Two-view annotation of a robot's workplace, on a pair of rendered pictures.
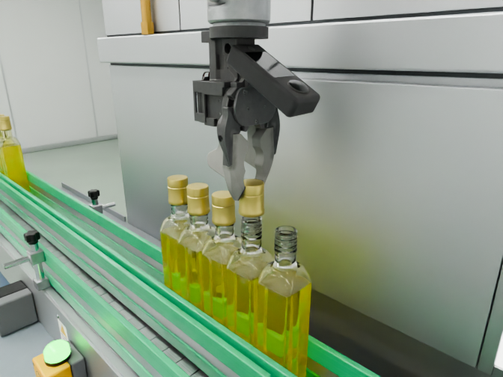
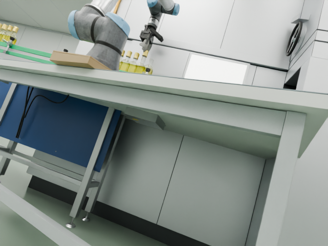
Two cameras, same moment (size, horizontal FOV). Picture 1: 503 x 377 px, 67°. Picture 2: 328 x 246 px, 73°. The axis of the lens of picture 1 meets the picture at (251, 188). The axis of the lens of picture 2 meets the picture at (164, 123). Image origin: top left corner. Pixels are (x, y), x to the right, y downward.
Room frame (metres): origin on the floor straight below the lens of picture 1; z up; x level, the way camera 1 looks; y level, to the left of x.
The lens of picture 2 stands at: (-0.91, 0.52, 0.52)
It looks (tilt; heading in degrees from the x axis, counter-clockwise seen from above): 9 degrees up; 329
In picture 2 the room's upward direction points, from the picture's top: 18 degrees clockwise
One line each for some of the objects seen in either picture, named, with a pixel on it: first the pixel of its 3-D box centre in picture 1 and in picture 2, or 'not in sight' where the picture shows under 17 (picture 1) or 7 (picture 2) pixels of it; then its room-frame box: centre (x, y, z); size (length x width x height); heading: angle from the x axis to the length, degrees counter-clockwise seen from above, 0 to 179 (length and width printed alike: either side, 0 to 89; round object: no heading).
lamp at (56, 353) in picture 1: (56, 351); not in sight; (0.56, 0.36, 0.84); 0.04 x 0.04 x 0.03
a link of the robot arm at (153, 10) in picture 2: not in sight; (155, 5); (0.41, 0.07, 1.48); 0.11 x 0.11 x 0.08; 46
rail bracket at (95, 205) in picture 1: (103, 211); not in sight; (0.98, 0.41, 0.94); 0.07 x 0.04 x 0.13; 136
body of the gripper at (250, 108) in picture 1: (235, 79); (148, 33); (0.50, 0.02, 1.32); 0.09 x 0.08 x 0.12; 45
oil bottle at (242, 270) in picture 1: (251, 312); (136, 77); (0.48, 0.00, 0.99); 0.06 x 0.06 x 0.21; 45
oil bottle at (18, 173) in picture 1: (12, 157); (9, 42); (1.28, 0.82, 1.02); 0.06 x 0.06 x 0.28; 46
